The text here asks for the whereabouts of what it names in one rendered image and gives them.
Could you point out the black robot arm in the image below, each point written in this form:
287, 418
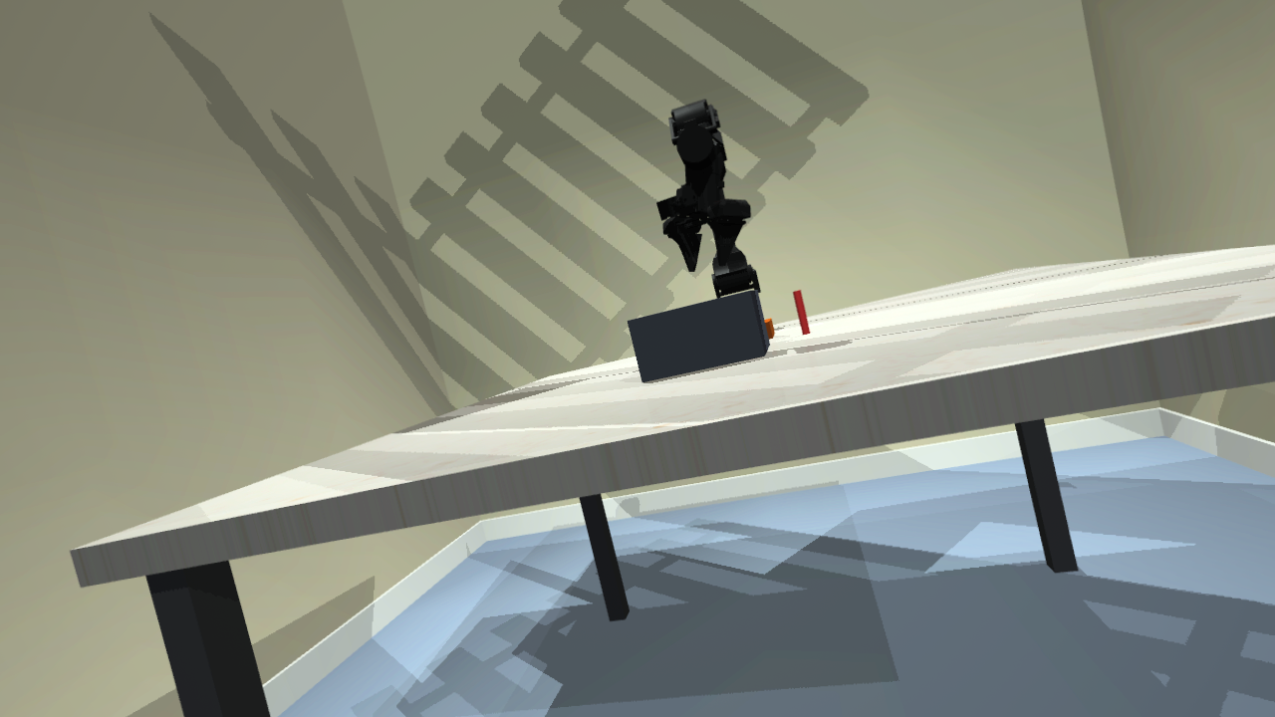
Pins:
693, 129

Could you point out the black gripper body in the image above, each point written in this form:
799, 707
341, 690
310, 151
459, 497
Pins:
715, 209

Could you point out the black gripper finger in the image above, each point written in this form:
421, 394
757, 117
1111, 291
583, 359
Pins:
689, 245
726, 233

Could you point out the dark red peg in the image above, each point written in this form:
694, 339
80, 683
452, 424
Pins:
801, 312

